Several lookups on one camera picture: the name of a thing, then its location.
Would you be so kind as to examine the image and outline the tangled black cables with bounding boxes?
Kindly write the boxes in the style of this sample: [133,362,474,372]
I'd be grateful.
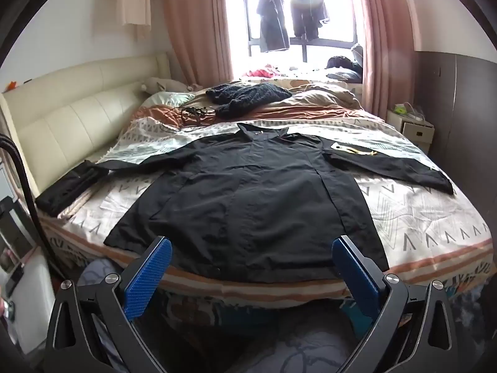
[157,105,216,131]

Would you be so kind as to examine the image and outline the dark cushions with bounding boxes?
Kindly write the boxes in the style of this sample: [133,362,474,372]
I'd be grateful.
[324,44,366,84]

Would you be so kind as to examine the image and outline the beige plush toy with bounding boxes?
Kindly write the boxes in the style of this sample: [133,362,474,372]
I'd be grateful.
[140,77,203,94]

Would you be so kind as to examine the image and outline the dark knitted sweater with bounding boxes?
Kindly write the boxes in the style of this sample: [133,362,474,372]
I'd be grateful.
[206,83,293,119]

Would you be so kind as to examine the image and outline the pale green pillow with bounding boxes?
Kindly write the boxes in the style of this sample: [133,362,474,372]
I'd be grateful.
[140,91,197,107]

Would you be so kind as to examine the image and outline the cream hanging cloth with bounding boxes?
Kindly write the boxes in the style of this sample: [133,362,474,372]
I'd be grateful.
[116,0,152,39]

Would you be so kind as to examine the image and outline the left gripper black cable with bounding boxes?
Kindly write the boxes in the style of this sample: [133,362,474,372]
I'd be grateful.
[0,134,53,269]

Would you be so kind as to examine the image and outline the pink curtain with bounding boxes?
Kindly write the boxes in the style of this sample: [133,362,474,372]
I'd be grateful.
[161,0,243,86]
[353,0,420,115]

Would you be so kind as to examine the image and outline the white dresser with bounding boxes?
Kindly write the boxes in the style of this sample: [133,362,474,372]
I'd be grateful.
[0,194,53,307]

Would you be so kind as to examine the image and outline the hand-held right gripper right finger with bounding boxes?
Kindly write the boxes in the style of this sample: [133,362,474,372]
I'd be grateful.
[331,235,459,373]

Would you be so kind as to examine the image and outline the small white nightstand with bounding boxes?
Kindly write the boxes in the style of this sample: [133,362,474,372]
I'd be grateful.
[386,109,435,154]

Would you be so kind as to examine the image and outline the black jacket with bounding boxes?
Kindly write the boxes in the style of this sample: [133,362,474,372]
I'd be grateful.
[93,122,455,284]

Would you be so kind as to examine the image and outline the brown wardrobe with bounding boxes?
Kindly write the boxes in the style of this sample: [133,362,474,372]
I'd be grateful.
[413,50,497,203]

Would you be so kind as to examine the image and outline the bed with patterned cover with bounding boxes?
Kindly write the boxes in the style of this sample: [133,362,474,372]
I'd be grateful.
[37,118,495,307]

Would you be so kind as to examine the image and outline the hanging dark coat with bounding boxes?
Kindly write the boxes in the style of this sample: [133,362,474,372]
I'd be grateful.
[287,0,315,39]
[256,0,291,53]
[308,0,329,41]

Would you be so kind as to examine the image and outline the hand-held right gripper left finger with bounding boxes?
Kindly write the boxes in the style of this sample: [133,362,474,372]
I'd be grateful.
[44,235,195,373]

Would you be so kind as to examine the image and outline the cream padded headboard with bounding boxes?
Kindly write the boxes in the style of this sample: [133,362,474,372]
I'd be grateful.
[0,52,171,199]

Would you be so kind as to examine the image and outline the red clothes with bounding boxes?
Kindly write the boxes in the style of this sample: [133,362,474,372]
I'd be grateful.
[241,64,284,79]

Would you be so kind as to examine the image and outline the green white box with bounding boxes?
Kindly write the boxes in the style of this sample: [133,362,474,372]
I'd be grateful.
[392,102,424,119]

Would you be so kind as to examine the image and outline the folded black clothes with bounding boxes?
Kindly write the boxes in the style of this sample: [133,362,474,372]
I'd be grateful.
[36,162,111,216]

